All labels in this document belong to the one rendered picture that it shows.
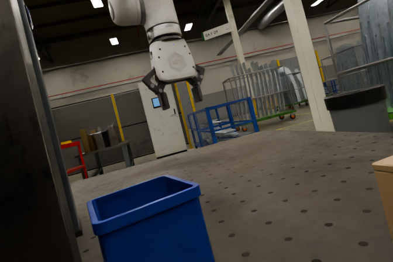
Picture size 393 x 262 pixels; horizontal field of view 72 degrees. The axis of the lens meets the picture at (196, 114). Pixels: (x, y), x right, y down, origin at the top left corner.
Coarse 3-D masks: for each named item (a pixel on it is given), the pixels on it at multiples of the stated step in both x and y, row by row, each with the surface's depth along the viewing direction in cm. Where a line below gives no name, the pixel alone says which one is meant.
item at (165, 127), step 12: (144, 84) 669; (156, 84) 674; (168, 84) 679; (144, 96) 668; (156, 96) 672; (168, 96) 677; (144, 108) 666; (156, 108) 671; (156, 120) 670; (168, 120) 674; (156, 132) 668; (168, 132) 673; (180, 132) 678; (156, 144) 667; (168, 144) 672; (180, 144) 676; (156, 156) 666
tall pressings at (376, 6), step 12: (360, 0) 395; (372, 0) 382; (384, 0) 369; (360, 12) 396; (372, 12) 382; (384, 12) 369; (360, 24) 394; (372, 24) 383; (384, 24) 370; (372, 36) 382; (384, 36) 369; (372, 48) 403; (384, 48) 371; (372, 60) 403; (372, 72) 402; (384, 72) 391; (372, 84) 404; (384, 84) 390
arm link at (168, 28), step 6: (162, 24) 62; (168, 24) 63; (174, 24) 64; (150, 30) 64; (156, 30) 63; (162, 30) 62; (168, 30) 63; (174, 30) 63; (180, 30) 66; (150, 36) 64; (156, 36) 63; (162, 36) 64; (180, 36) 68; (150, 42) 66
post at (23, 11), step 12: (24, 12) 48; (24, 24) 47; (36, 60) 48; (36, 72) 47; (48, 108) 47; (48, 120) 47; (60, 156) 47; (60, 168) 47; (72, 204) 47; (72, 216) 47
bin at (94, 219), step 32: (128, 192) 33; (160, 192) 34; (192, 192) 25; (96, 224) 22; (128, 224) 22; (160, 224) 24; (192, 224) 25; (128, 256) 22; (160, 256) 23; (192, 256) 25
